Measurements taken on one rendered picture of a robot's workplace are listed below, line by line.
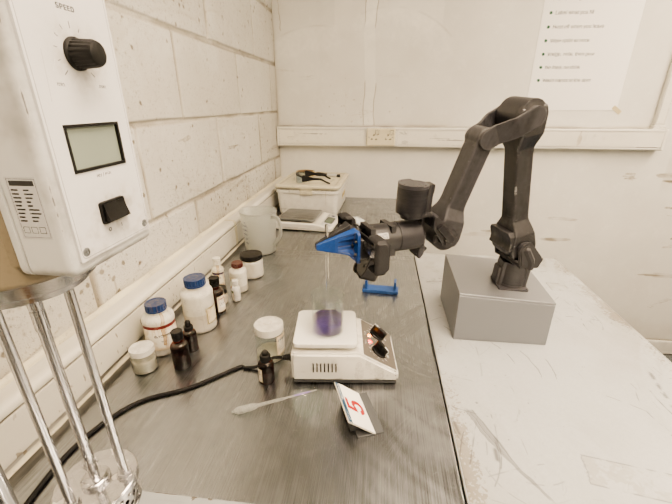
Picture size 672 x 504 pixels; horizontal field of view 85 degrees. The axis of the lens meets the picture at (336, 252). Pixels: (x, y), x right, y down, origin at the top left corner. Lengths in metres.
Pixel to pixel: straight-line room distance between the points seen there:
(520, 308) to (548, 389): 0.17
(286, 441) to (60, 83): 0.55
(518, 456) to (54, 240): 0.64
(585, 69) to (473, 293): 1.59
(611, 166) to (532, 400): 1.74
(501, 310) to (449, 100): 1.39
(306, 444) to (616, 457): 0.47
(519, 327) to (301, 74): 1.62
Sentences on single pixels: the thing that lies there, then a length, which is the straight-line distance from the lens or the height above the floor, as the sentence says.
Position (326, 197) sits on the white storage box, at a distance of 1.71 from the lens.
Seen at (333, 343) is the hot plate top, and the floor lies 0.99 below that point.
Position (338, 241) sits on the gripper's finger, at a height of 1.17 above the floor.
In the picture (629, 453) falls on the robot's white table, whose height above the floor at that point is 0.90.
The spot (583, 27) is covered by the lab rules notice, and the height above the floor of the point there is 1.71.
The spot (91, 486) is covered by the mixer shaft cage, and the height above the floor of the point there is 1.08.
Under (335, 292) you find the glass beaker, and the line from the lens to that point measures 0.71.
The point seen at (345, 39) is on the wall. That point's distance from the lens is 2.07.
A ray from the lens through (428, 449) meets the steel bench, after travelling 0.66.
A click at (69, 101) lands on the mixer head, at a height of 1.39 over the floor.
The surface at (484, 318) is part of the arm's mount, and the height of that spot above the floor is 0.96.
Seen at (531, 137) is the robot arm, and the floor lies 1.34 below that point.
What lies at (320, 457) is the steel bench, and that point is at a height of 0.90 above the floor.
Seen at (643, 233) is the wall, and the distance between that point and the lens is 2.57.
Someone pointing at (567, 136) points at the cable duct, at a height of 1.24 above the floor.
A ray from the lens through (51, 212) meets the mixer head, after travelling 0.25.
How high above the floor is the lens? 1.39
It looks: 22 degrees down
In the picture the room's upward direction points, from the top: straight up
